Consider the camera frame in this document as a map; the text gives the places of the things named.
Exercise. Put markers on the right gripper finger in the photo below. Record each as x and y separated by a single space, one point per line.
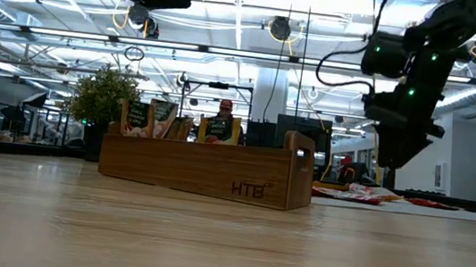
398 147

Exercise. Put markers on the grey woven placemat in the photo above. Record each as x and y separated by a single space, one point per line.
436 212

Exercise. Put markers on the orange tea packet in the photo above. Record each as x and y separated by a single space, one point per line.
219 130

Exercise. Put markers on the wooden three-compartment tea box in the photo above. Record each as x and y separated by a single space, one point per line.
193 169

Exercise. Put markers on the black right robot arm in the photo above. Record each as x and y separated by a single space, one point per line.
448 27

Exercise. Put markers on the black monitor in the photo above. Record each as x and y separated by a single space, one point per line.
306 125
260 134

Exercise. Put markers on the green potted plant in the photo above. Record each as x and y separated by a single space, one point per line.
103 95

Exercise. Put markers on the person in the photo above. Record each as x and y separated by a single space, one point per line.
226 105

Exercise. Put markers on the black camera rig frame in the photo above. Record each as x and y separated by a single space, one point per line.
218 85

